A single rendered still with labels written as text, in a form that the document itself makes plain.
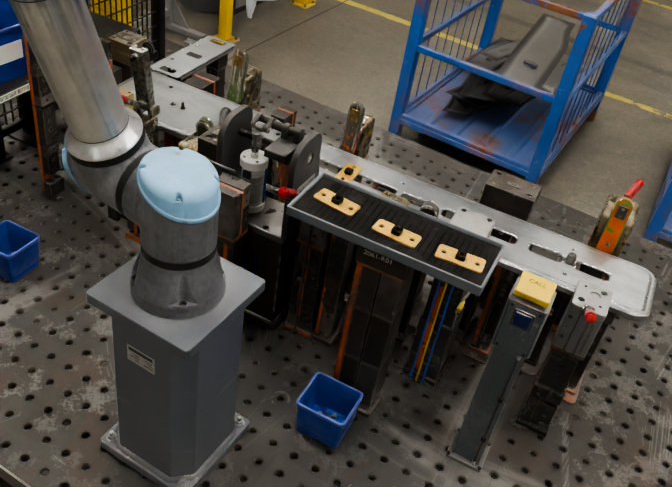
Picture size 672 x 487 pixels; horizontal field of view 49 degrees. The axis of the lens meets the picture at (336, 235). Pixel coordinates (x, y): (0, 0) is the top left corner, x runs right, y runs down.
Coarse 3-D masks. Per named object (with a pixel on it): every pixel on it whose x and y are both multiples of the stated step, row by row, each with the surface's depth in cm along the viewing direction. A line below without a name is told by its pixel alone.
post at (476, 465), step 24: (504, 312) 124; (528, 312) 122; (504, 336) 127; (528, 336) 124; (504, 360) 130; (480, 384) 136; (504, 384) 133; (480, 408) 139; (456, 432) 153; (480, 432) 142; (456, 456) 148; (480, 456) 146
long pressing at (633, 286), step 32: (160, 96) 187; (192, 96) 189; (160, 128) 176; (192, 128) 177; (320, 160) 174; (352, 160) 176; (416, 192) 169; (448, 192) 171; (512, 224) 164; (512, 256) 155; (608, 256) 160; (608, 288) 151; (640, 288) 152; (640, 320) 146
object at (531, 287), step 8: (528, 272) 125; (520, 280) 123; (528, 280) 123; (536, 280) 124; (544, 280) 124; (520, 288) 122; (528, 288) 122; (536, 288) 122; (544, 288) 122; (552, 288) 123; (520, 296) 121; (528, 296) 121; (536, 296) 120; (544, 296) 121; (552, 296) 121; (544, 304) 120
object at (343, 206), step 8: (320, 192) 135; (328, 192) 135; (320, 200) 133; (328, 200) 133; (336, 200) 132; (344, 200) 134; (336, 208) 131; (344, 208) 132; (352, 208) 132; (360, 208) 133
